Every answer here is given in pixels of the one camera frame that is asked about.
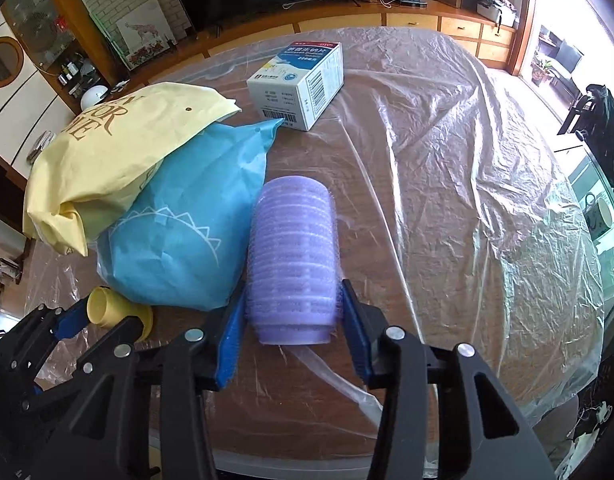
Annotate white helmet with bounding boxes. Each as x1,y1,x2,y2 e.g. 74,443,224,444
80,85,109,112

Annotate yellow plastic cup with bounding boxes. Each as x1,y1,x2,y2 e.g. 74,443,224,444
87,286,154,343

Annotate grey printer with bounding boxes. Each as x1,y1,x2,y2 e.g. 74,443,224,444
474,0,518,28

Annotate wooden low cabinet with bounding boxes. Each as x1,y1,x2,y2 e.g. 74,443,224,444
107,0,518,86

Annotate black chair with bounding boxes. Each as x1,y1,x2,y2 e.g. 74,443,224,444
557,82,614,186

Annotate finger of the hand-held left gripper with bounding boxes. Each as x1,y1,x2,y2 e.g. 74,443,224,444
31,315,149,402
0,298,96,377

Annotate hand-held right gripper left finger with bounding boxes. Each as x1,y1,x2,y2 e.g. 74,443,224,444
62,287,248,480

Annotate white medicine box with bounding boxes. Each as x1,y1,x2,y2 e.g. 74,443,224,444
247,40,345,132

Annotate round wooden frame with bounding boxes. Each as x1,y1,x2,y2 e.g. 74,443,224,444
0,37,25,88

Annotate yellow printed bag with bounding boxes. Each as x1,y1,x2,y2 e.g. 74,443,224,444
23,81,242,256

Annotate clear plastic table cover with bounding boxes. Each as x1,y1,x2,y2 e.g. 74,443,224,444
24,25,608,466

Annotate white mug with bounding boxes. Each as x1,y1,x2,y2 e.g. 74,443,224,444
582,195,612,241

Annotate stack of papers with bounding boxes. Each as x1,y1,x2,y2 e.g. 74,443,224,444
27,130,55,163

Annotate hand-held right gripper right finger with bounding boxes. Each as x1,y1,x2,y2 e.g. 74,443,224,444
339,279,560,480

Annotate row of small bottles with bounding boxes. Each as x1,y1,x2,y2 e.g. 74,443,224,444
57,57,95,86

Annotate blue plastic bag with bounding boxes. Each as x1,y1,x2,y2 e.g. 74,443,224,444
96,119,285,311

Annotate animal picture canvas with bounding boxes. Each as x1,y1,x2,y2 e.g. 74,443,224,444
116,0,176,71

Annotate purple hair roller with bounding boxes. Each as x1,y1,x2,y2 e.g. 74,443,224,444
246,177,344,347

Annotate glass display cabinet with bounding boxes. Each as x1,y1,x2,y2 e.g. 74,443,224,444
2,0,112,96

